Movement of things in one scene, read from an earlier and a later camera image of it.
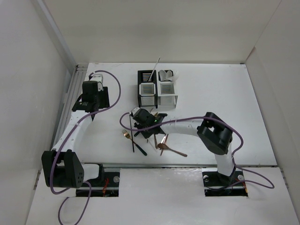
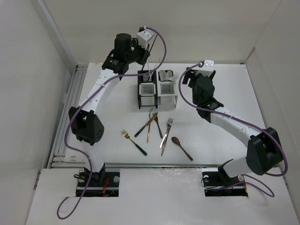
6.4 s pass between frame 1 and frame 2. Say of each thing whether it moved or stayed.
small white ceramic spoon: stayed
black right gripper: moved
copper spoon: moved
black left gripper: moved
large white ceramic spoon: stayed
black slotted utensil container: stayed
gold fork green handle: stayed
